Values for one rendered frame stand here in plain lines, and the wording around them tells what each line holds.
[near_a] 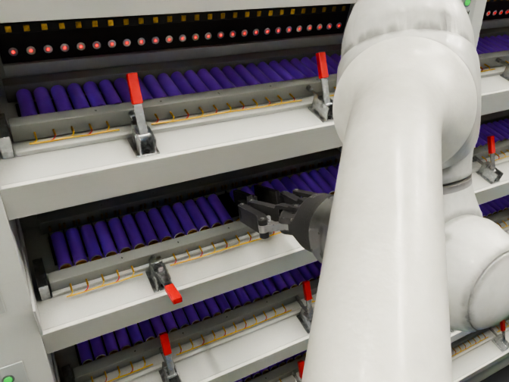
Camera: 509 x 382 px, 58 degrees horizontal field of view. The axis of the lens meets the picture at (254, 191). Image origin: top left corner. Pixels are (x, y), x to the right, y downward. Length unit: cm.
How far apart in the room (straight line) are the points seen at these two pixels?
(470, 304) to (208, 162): 35
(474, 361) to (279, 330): 76
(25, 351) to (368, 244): 52
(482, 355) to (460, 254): 115
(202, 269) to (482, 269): 41
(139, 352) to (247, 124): 41
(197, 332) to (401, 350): 66
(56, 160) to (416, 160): 42
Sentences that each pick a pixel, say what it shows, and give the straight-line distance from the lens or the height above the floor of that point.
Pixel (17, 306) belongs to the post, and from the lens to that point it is 61.
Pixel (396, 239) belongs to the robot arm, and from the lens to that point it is 20.
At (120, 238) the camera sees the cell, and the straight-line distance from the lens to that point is 70.
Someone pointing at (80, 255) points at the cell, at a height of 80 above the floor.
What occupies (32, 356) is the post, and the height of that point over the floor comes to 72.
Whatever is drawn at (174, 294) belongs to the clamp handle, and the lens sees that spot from 60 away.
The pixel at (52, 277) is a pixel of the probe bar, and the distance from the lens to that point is 66.
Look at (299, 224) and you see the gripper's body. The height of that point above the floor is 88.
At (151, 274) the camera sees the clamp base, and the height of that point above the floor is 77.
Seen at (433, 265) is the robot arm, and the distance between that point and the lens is 21.
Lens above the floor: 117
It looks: 27 degrees down
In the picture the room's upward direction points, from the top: straight up
